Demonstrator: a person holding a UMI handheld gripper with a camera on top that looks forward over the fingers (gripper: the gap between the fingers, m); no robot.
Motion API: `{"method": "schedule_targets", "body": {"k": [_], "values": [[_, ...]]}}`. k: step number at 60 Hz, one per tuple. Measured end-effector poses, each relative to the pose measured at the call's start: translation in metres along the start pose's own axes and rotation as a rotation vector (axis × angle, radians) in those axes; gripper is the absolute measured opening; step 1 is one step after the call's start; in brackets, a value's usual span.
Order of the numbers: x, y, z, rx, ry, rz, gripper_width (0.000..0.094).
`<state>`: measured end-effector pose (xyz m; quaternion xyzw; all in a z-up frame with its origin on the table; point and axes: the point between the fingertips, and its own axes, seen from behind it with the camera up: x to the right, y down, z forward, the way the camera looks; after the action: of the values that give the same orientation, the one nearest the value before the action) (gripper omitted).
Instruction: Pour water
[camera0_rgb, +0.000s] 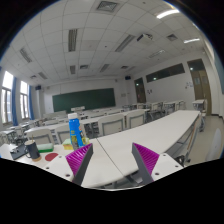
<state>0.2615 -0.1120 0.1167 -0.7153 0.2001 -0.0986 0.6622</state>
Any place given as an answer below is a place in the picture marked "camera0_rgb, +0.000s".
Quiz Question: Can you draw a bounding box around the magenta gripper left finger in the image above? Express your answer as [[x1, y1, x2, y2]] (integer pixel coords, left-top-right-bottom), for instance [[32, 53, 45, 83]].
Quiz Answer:
[[66, 143, 93, 186]]

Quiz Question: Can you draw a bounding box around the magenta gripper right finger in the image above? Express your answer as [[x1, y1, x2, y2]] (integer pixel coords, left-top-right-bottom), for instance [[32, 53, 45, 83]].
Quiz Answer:
[[132, 143, 159, 185]]

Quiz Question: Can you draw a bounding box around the blue plastic water bottle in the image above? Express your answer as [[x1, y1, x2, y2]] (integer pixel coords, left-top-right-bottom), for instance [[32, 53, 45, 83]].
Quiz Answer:
[[68, 113, 84, 149]]

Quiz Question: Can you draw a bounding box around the yellow-green sponge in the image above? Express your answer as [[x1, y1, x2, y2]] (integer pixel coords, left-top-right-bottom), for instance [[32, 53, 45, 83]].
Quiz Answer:
[[62, 138, 89, 150]]

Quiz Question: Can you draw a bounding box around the red round coaster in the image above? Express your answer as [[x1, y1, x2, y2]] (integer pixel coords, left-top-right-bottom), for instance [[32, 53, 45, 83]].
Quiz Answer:
[[45, 153, 58, 161]]

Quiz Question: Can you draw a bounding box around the long white desk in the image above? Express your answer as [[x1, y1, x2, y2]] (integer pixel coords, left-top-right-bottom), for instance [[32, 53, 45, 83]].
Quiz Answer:
[[98, 110, 200, 176]]

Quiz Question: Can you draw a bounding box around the green sponge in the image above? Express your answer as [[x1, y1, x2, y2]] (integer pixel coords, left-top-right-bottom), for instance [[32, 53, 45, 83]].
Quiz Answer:
[[37, 143, 54, 153]]

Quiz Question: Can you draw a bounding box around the white chair front right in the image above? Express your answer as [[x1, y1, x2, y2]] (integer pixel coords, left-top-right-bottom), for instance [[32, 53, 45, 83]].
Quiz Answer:
[[126, 109, 145, 129]]

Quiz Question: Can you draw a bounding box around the white chair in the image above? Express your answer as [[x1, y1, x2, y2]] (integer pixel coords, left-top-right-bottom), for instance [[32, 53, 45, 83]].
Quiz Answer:
[[98, 114, 125, 136], [126, 109, 145, 129], [26, 129, 54, 145]]

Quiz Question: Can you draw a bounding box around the white chair front left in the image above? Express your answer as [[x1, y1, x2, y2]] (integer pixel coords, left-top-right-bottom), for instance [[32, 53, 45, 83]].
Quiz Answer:
[[26, 129, 54, 145]]

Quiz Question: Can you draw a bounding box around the dark mug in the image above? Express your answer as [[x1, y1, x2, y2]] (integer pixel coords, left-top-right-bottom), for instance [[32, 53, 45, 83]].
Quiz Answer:
[[24, 140, 41, 162]]

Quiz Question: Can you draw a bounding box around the white chair front middle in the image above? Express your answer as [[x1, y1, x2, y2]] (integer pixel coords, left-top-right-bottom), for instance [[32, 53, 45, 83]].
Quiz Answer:
[[98, 114, 125, 136]]

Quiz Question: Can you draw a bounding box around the black device on table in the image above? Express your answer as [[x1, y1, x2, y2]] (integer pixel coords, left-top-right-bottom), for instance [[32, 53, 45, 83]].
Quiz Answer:
[[11, 145, 26, 160]]

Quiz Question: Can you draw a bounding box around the green chalkboard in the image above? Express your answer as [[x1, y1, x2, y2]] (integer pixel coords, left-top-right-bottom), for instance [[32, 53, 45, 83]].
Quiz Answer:
[[52, 88, 116, 113]]

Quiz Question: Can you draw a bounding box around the dark rear door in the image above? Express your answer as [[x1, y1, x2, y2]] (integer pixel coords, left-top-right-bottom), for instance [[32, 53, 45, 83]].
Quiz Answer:
[[134, 78, 146, 103]]

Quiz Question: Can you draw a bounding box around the brown wooden door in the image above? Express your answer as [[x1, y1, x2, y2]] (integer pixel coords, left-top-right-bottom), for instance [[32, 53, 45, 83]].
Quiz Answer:
[[187, 59, 211, 115]]

